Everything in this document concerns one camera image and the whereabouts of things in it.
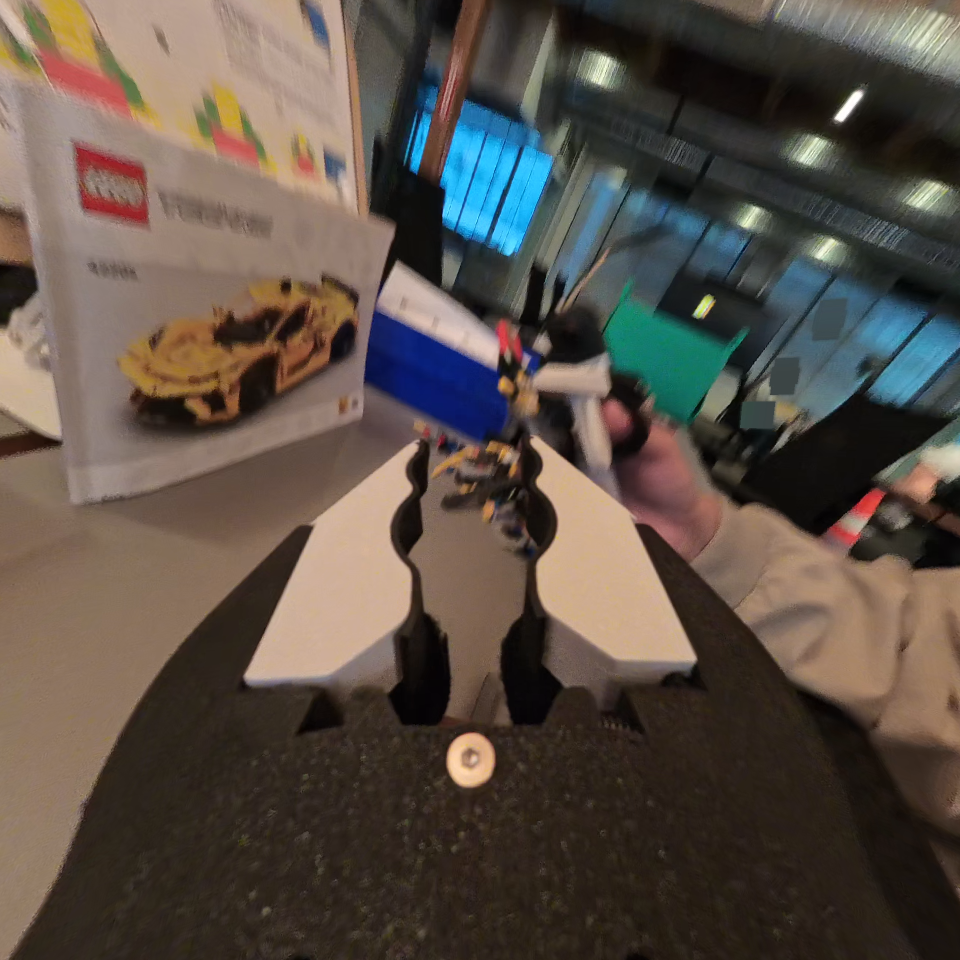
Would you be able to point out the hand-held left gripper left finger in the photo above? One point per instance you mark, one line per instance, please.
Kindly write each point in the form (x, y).
(330, 615)

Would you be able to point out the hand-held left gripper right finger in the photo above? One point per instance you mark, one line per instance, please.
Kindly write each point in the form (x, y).
(607, 600)

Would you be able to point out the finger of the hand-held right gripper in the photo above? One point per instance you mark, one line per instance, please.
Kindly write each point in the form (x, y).
(574, 375)

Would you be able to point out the small black red-pin brick assembly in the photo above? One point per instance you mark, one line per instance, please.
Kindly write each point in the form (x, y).
(517, 401)

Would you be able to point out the pile of building bricks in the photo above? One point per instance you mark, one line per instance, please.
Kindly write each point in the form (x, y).
(480, 480)

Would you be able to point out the person's right forearm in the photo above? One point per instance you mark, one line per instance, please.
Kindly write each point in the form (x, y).
(840, 622)

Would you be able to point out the grey desk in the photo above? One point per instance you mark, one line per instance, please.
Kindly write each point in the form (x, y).
(112, 600)

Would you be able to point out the person's right hand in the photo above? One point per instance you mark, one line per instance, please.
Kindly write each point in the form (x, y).
(667, 487)

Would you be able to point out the green plastic bin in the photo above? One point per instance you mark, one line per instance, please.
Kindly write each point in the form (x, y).
(667, 360)

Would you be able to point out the white paper sheets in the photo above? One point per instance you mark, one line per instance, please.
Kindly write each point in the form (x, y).
(435, 307)

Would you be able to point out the blue plastic bin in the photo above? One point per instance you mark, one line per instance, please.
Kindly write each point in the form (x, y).
(427, 375)

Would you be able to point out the orange traffic cone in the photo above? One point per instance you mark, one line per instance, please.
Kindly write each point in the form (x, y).
(855, 517)

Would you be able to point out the white instruction booklet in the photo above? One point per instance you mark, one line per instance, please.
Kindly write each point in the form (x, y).
(210, 300)

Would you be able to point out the instruction poster board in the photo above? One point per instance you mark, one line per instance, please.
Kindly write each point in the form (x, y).
(187, 60)

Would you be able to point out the wooden post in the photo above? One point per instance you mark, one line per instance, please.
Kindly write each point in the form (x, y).
(457, 82)

